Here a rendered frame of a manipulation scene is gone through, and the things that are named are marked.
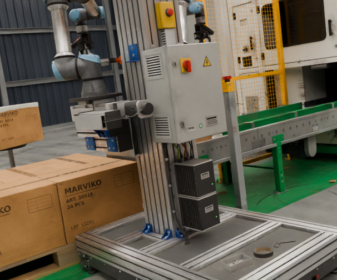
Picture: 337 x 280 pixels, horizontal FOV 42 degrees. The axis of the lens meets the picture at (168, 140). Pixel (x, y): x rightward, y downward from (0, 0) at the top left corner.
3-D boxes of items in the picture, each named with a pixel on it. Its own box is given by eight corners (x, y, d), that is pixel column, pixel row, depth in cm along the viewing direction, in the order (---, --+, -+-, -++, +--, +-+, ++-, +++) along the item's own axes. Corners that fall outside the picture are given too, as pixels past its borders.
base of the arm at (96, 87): (113, 93, 245) (110, 75, 244) (90, 96, 236) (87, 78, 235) (99, 94, 257) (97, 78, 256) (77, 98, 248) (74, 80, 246)
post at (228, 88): (242, 215, 326) (227, 81, 313) (249, 217, 321) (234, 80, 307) (236, 218, 322) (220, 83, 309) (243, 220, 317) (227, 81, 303)
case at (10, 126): (18, 140, 488) (11, 105, 482) (44, 139, 468) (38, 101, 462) (-29, 152, 436) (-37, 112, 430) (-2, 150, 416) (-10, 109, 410)
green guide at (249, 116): (295, 110, 481) (293, 101, 479) (302, 109, 472) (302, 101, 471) (181, 136, 389) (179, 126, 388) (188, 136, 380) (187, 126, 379)
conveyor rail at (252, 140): (347, 123, 433) (346, 104, 430) (352, 123, 429) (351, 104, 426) (158, 179, 300) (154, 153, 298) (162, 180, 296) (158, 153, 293)
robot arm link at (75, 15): (84, 6, 276) (88, 9, 287) (67, 9, 277) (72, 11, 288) (86, 19, 277) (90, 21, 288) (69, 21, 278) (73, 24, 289)
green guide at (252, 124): (338, 108, 437) (338, 99, 436) (348, 108, 429) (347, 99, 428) (222, 138, 346) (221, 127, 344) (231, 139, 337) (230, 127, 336)
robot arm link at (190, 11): (184, 15, 315) (188, 16, 325) (199, 12, 311) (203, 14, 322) (183, 4, 314) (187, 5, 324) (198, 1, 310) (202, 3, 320)
